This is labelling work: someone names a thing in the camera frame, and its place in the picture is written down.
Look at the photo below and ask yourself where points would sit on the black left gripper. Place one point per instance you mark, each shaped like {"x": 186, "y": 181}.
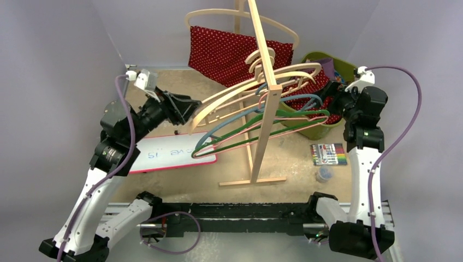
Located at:
{"x": 178, "y": 108}

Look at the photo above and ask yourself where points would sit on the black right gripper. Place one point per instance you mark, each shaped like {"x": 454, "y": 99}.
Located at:
{"x": 339, "y": 96}

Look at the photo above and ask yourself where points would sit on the purple garment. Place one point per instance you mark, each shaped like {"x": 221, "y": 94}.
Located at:
{"x": 327, "y": 65}

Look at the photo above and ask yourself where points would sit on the wooden hanger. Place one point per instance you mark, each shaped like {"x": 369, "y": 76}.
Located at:
{"x": 289, "y": 70}
{"x": 224, "y": 99}
{"x": 237, "y": 13}

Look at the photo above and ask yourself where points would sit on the pink wire hanger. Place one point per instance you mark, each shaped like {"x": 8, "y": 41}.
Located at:
{"x": 308, "y": 114}

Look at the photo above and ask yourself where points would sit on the green plastic hanger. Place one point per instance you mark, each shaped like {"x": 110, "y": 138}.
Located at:
{"x": 309, "y": 119}

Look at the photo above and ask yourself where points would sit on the grey-blue plastic hanger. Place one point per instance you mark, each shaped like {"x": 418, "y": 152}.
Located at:
{"x": 231, "y": 121}

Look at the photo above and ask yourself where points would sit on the blue floral garment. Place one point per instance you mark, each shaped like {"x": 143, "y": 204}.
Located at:
{"x": 338, "y": 77}

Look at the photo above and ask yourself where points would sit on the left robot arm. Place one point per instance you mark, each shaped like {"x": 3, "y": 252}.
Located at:
{"x": 83, "y": 237}

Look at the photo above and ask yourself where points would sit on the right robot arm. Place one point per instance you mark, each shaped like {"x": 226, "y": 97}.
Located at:
{"x": 361, "y": 231}

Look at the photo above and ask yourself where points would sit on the red-edged whiteboard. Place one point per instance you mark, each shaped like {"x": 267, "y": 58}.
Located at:
{"x": 168, "y": 152}

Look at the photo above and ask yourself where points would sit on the green plastic basket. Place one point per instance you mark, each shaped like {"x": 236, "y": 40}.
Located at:
{"x": 345, "y": 69}

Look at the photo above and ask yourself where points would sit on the wooden clothes rack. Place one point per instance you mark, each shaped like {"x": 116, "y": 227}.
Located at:
{"x": 271, "y": 106}

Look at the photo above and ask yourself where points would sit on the marker pen box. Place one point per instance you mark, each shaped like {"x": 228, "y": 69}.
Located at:
{"x": 328, "y": 154}

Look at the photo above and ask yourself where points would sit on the small clear plastic cup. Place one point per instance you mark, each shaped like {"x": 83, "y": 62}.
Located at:
{"x": 324, "y": 174}

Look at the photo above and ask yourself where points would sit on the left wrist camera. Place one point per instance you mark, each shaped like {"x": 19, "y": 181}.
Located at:
{"x": 144, "y": 80}

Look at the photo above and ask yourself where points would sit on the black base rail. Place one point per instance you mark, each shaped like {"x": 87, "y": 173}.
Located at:
{"x": 293, "y": 219}

